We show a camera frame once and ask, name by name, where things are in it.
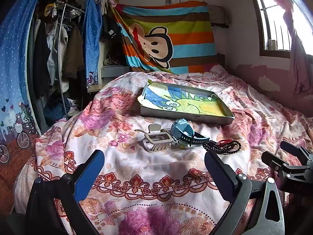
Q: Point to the black cap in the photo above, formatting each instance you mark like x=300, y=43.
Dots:
x=112, y=30

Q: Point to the striped monkey print blanket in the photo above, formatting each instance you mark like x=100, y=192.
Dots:
x=185, y=31

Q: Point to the row of hanging clothes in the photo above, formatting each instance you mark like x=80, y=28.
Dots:
x=73, y=51

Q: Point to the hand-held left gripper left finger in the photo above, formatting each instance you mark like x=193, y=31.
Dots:
x=88, y=176

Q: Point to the pile of dark clothes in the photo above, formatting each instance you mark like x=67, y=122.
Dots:
x=55, y=109

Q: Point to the cardboard tray with crayon drawing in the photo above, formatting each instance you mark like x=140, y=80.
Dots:
x=185, y=102

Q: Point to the barred window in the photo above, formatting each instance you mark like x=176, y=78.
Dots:
x=276, y=29

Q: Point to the narrow blue dotted curtain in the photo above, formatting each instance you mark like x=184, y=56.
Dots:
x=92, y=41

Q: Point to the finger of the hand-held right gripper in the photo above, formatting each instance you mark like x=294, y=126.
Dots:
x=281, y=166
x=297, y=150

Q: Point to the pink floral blanket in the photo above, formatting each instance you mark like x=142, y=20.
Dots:
x=127, y=166

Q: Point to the large blue dotted curtain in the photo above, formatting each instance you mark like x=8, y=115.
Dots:
x=14, y=61

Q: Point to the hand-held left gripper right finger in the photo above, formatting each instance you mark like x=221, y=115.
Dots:
x=216, y=173

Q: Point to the blue wristwatch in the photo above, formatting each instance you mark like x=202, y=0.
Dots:
x=182, y=129

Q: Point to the pink window curtain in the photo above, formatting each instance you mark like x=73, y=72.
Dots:
x=299, y=61

